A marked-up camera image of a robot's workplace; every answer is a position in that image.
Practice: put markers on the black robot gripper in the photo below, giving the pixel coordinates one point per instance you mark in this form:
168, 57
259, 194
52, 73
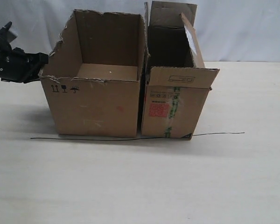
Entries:
15, 64

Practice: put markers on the large torn cardboard box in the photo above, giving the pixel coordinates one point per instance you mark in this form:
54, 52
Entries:
92, 81

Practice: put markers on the tall cardboard box with flaps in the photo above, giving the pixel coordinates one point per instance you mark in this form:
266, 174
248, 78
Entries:
177, 82

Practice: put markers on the thin black line marking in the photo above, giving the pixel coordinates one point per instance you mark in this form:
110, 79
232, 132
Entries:
127, 139

